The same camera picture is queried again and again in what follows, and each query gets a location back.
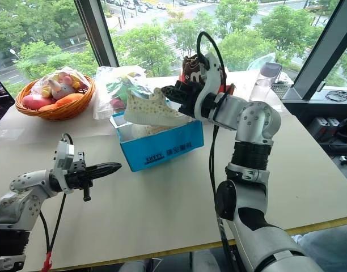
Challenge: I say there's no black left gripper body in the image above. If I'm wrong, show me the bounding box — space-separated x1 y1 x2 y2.
65 151 94 202

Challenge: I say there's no clear plastic bag with toys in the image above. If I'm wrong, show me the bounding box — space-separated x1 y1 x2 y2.
92 66 152 120

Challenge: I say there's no red box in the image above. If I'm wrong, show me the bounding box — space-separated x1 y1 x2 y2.
218 83 236 96

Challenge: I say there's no grey unicorn plush toy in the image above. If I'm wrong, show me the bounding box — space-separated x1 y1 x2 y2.
46 74 78 100

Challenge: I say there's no clear bottle with purple lid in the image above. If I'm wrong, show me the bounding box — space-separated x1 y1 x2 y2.
249 62 283 103

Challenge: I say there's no blue cardboard shoebox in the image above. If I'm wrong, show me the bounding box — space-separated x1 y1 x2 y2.
109 111 205 173

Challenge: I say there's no person's leg in blue jeans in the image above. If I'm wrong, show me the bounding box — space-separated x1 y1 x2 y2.
291 223 347 272

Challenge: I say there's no orange plush toy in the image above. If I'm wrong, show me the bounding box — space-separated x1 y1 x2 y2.
38 92 85 112

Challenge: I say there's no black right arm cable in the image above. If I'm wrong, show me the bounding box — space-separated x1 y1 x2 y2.
196 31 240 272

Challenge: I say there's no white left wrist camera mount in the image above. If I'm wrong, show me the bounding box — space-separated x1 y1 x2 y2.
50 140 77 195

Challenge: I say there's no coiled black cable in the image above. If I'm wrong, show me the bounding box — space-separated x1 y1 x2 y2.
324 90 347 102

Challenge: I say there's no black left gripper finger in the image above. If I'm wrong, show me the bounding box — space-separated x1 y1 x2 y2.
85 161 123 171
86 168 121 179

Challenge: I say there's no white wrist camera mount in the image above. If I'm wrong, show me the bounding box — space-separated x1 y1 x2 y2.
50 140 77 195
194 52 228 124

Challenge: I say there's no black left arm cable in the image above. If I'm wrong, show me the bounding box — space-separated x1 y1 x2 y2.
38 132 75 256

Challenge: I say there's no black device with red parts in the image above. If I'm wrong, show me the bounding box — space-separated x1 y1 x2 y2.
306 115 346 144

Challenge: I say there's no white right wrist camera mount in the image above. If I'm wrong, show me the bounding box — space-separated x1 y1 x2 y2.
194 52 228 124

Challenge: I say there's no perforated metal container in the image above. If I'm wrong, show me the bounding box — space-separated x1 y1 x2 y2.
271 80 295 100

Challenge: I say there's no cream dotted high-top shoe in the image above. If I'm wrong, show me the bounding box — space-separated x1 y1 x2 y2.
123 87 193 127
132 124 170 140

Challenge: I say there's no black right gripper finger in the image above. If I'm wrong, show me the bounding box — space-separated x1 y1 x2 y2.
160 85 183 97
165 93 189 108

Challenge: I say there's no red cable connector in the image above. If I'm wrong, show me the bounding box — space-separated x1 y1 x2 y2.
41 251 54 270

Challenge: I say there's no dark window frame pillar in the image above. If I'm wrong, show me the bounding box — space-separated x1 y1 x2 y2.
73 0 120 68
280 0 347 100

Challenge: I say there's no orange woven basket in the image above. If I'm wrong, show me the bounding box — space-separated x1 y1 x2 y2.
14 74 96 121

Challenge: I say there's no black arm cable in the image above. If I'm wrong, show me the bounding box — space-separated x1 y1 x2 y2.
196 31 240 272
38 132 75 256

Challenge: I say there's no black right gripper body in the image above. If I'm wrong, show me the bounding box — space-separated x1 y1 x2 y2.
175 80 209 120

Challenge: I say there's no pink plush toy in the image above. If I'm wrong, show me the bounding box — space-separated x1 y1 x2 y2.
21 94 54 111

